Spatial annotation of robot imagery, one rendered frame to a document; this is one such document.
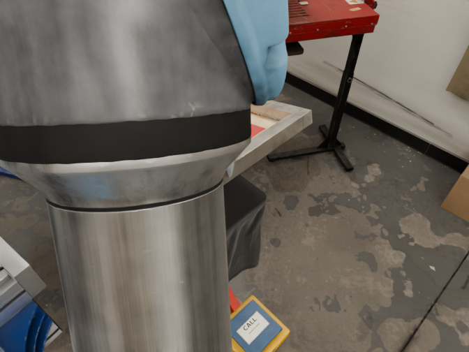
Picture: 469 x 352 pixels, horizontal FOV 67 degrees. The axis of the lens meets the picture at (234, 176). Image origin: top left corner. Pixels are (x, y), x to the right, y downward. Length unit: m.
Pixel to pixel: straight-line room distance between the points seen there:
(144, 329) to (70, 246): 0.05
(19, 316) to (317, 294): 1.53
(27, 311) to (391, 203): 2.18
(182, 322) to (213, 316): 0.02
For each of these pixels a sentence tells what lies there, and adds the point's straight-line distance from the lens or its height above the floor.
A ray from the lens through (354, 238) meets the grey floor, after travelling 2.31.
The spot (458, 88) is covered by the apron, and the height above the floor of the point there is 0.59.
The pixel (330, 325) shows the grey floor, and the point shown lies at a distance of 2.02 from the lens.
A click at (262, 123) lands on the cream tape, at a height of 1.21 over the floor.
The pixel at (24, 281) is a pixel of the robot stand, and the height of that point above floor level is 1.18.
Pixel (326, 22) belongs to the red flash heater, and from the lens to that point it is 1.89.
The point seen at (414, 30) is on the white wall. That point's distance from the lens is 2.71.
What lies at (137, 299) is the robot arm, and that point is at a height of 1.69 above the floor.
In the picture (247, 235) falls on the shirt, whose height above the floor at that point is 0.78.
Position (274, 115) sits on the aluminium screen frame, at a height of 1.23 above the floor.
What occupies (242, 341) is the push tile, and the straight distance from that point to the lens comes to 0.91.
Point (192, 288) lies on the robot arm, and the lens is 0.17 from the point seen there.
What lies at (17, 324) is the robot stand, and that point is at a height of 1.12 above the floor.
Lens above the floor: 1.83
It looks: 47 degrees down
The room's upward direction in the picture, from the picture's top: straight up
